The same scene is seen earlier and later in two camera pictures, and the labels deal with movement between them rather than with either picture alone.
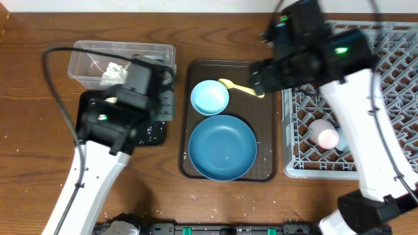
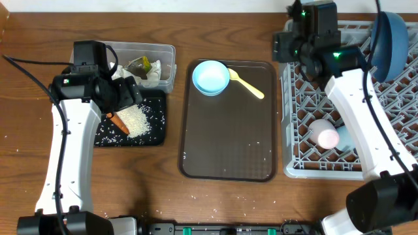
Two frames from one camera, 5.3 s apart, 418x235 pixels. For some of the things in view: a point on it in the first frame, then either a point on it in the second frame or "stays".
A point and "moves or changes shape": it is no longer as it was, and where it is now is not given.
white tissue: [115, 74] stays
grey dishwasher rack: [394, 45] stays
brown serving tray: [260, 112] stays
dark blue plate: [222, 147] -> [391, 46]
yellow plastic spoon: [230, 85] moves or changes shape
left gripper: [166, 105] -> [127, 94]
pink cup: [324, 133] stays
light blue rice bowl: [209, 98] -> [210, 78]
